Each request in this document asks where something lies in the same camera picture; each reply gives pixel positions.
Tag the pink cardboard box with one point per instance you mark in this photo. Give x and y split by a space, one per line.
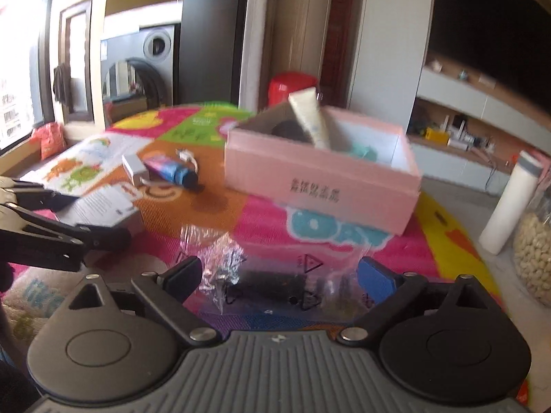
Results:
381 194

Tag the cream tube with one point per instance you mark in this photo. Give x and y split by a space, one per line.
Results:
306 108

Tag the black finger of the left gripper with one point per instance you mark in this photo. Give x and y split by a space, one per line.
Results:
102 238
34 197

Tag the colourful cartoon play mat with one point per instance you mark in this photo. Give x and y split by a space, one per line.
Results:
433 243

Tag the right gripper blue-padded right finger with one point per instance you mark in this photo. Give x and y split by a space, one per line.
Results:
393 294

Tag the glass jar of peanuts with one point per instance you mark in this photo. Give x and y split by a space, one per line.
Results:
532 247

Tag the yellow toy box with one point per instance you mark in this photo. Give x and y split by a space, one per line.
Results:
439 137

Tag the black refrigerator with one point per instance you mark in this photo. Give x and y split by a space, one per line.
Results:
210 50

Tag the green crank handle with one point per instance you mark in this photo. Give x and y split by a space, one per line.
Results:
362 152

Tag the washing machine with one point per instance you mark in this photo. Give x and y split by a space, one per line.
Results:
139 71

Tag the white TV cabinet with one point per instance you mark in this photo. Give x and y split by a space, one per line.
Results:
489 125

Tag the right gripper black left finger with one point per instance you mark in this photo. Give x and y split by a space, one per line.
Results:
164 295

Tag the black television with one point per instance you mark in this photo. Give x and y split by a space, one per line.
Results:
508 40

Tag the white charger plug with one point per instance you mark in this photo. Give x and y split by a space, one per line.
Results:
135 169

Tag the orange bag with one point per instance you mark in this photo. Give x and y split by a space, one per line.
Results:
50 138

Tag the white thermos bottle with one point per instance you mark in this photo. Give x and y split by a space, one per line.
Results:
513 201

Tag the blue pink toothpaste tube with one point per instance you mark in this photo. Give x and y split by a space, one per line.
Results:
172 171

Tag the white medicine box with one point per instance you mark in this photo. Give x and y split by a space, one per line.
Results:
112 205

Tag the clear bag with black parts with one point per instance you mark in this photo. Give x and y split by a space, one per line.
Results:
304 281

